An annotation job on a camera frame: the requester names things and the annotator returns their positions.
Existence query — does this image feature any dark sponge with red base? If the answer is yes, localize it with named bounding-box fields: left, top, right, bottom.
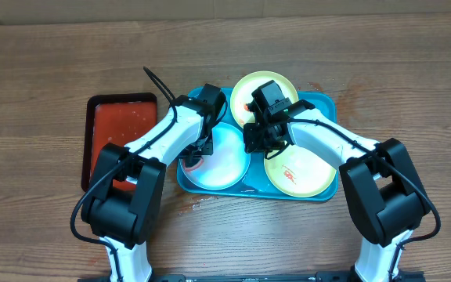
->
left=182, top=157, right=204, bottom=172

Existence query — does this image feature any light blue plate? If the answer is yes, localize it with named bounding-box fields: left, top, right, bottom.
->
left=178, top=122, right=251, bottom=191

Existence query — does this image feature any green plate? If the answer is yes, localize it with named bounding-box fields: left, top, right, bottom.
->
left=264, top=145, right=337, bottom=197
left=230, top=70, right=299, bottom=128

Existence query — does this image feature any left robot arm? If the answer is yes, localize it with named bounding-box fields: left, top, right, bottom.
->
left=71, top=84, right=227, bottom=281

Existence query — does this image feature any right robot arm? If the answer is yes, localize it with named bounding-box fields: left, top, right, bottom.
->
left=244, top=81, right=441, bottom=281

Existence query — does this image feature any teal plastic tray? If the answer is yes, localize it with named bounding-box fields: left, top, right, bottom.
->
left=177, top=107, right=338, bottom=202

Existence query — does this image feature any black and red tray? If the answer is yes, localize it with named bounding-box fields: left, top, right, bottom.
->
left=81, top=92, right=157, bottom=190

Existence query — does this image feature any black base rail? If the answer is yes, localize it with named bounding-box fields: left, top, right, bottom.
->
left=78, top=270, right=426, bottom=282

